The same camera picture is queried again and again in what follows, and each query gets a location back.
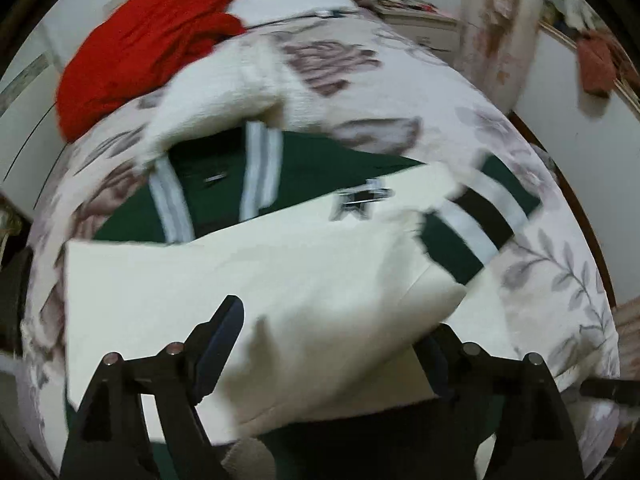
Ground hanging red cloth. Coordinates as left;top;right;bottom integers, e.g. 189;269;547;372
575;30;621;98

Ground red garment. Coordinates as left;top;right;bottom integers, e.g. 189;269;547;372
56;0;248;143

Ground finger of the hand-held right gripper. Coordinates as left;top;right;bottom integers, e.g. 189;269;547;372
580;379;640;407

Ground white pillow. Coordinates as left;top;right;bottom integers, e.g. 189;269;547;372
227;0;358;28

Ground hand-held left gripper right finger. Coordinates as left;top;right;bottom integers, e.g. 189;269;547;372
414;324;587;480

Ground floral plush blanket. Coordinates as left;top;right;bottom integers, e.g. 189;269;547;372
20;10;623;480

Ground cluttered white nightstand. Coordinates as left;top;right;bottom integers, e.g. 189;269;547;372
352;0;461;61

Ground white fluffy cloth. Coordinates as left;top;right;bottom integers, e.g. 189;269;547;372
140;40;321;171

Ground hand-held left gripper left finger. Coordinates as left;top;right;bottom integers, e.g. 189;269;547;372
59;295;246;480

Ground green and cream varsity jacket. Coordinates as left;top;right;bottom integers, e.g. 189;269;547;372
65;120;543;480

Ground dark boxy object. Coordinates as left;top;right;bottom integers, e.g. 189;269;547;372
0;247;33;351

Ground floral curtain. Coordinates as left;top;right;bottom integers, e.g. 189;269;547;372
457;0;546;111

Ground white headboard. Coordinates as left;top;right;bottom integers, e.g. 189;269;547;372
0;0;108;206

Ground wooden framed mirror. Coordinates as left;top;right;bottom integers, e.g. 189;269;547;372
537;0;640;121

